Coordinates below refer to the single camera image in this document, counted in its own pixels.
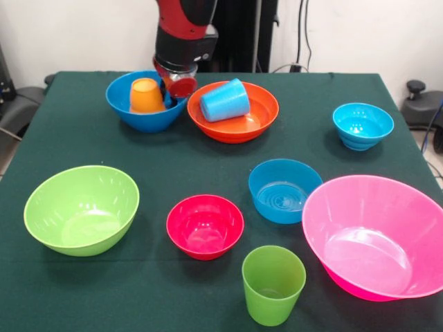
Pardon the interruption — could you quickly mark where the blue flat-bottomed bowl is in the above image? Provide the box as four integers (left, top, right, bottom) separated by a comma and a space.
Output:
248, 158, 324, 225

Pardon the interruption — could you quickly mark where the large blue bowl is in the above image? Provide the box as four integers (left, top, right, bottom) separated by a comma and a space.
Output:
105, 70, 190, 134

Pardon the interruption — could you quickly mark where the green bowl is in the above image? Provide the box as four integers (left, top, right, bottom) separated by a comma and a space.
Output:
23, 165, 141, 257

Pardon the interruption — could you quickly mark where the orange cup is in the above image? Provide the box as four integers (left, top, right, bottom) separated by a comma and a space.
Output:
129, 77, 167, 114

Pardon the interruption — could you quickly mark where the large pink bowl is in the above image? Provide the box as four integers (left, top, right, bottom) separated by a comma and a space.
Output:
301, 174, 443, 302

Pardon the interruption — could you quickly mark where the dark green tablecloth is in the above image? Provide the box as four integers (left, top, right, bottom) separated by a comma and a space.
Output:
0, 71, 443, 332

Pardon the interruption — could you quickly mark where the black pedestal foot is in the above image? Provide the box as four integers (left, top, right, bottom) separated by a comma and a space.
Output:
400, 80, 443, 127
0, 73, 56, 136

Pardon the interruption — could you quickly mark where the green cup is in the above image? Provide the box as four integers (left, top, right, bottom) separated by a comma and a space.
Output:
241, 245, 307, 327

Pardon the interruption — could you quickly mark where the blue cup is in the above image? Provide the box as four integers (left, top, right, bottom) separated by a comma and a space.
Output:
199, 77, 251, 123

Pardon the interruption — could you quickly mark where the orange-red bowl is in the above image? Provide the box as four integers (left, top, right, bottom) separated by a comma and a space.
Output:
187, 81, 280, 145

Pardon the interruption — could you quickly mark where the blue cable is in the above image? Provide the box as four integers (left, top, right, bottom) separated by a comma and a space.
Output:
419, 98, 443, 153

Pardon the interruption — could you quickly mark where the small light blue ribbed bowl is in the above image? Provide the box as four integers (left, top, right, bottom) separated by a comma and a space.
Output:
332, 102, 395, 151

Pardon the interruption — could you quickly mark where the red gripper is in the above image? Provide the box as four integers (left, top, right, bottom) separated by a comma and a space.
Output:
153, 57, 199, 109

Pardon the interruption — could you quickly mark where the black hanging cable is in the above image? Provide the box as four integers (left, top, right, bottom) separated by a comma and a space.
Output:
296, 0, 313, 73

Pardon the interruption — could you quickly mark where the black equipment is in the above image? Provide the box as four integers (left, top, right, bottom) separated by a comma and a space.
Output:
0, 44, 15, 102

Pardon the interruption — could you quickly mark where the small pink-red bowl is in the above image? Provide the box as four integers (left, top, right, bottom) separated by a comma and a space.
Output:
165, 194, 245, 261

